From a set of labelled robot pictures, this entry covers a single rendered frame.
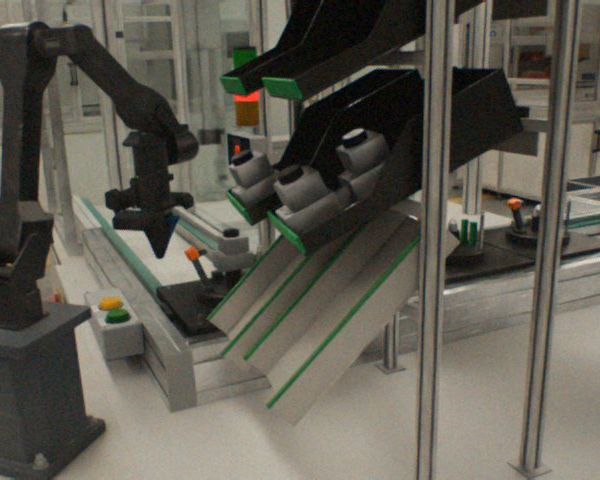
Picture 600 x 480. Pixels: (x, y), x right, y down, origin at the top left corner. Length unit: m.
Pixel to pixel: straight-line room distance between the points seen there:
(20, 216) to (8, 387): 0.22
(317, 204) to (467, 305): 0.62
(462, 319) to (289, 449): 0.48
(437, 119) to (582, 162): 5.75
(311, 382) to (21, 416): 0.40
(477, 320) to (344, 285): 0.51
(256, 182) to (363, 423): 0.40
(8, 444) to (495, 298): 0.89
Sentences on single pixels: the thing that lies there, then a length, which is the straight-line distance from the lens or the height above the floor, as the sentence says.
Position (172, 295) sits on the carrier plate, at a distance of 1.23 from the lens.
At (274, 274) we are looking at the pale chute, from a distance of 0.97.
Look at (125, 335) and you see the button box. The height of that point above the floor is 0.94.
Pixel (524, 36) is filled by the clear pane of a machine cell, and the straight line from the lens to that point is 6.39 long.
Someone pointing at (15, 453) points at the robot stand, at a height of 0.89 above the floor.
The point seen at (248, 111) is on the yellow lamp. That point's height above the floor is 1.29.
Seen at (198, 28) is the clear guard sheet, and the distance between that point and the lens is 1.72.
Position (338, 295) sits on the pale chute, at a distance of 0.84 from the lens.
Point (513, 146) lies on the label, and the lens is 0.86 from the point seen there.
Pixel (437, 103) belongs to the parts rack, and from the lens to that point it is 0.67.
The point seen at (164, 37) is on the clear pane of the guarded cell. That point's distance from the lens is 2.48.
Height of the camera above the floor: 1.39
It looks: 16 degrees down
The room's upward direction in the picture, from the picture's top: 2 degrees counter-clockwise
